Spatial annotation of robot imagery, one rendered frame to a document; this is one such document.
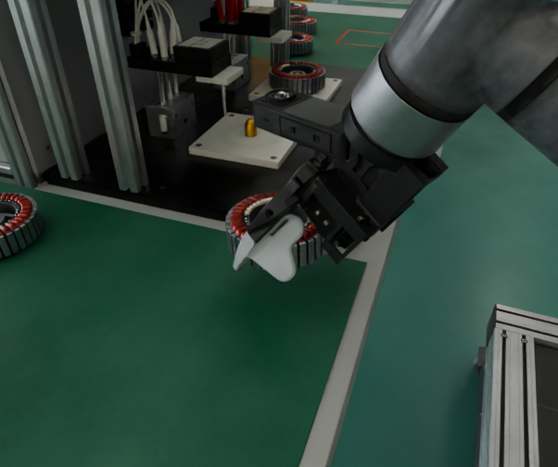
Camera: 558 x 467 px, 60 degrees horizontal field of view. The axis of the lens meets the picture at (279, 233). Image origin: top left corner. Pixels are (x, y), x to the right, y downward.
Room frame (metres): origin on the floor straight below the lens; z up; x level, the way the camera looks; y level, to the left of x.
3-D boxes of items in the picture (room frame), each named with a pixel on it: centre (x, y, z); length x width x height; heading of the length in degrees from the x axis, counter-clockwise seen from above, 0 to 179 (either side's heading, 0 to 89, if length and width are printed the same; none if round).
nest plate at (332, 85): (0.96, -0.04, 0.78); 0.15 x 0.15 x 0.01; 70
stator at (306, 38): (1.33, -0.03, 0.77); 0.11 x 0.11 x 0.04
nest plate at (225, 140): (0.73, 0.05, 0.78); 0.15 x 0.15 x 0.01; 70
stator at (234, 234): (0.42, 0.00, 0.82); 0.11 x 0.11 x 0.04
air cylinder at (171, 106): (0.78, 0.18, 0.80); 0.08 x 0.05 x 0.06; 160
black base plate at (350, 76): (0.85, 0.02, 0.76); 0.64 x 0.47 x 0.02; 160
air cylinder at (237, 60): (1.01, 0.10, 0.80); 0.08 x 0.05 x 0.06; 160
